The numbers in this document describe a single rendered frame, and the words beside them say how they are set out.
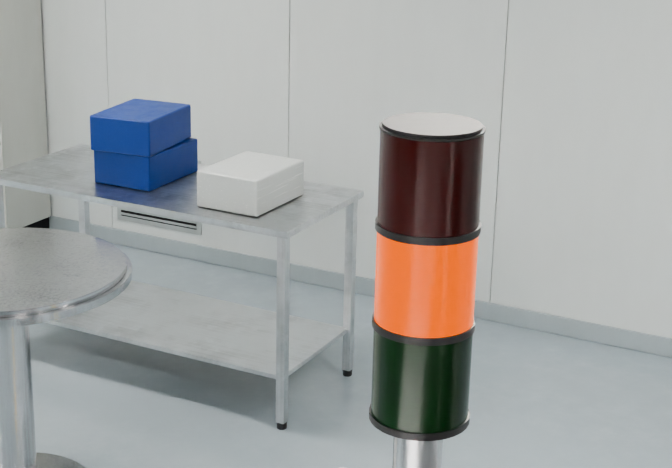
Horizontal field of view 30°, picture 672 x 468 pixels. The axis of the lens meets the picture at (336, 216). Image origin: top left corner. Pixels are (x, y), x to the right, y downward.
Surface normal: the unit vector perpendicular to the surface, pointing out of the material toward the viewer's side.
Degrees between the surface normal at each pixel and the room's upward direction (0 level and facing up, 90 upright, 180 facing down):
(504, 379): 0
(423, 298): 90
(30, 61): 90
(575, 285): 90
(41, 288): 0
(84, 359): 0
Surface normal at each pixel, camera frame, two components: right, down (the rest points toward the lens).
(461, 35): -0.46, 0.25
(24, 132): 0.89, 0.15
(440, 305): 0.22, 0.29
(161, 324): 0.02, -0.95
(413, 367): -0.24, 0.29
